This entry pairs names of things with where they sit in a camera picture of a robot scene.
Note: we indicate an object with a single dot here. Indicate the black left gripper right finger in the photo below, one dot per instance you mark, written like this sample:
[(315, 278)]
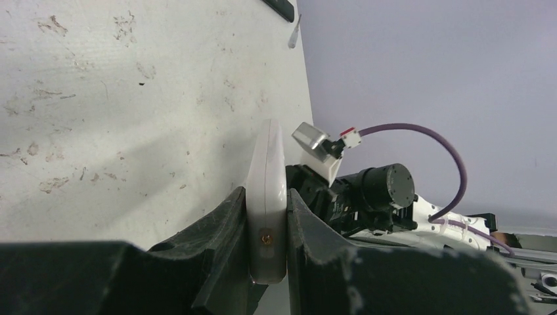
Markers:
[(329, 275)]

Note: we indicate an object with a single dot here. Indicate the black flat bar tool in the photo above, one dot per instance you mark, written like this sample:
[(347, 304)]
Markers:
[(283, 8)]

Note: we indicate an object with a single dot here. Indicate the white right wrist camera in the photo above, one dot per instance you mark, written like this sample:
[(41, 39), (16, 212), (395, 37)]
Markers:
[(324, 155)]

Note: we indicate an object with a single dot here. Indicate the aluminium rail frame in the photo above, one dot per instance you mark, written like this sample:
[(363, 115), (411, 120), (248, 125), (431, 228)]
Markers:
[(535, 274)]

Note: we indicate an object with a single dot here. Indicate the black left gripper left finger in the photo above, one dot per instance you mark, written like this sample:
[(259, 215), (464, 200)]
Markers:
[(202, 269)]

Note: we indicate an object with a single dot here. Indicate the white red remote control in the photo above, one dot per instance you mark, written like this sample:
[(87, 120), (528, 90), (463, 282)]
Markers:
[(266, 206)]

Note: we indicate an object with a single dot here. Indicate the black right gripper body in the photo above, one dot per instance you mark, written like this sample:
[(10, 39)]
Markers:
[(377, 198)]

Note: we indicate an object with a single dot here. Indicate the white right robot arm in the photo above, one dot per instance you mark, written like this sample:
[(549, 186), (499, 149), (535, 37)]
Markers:
[(451, 231)]

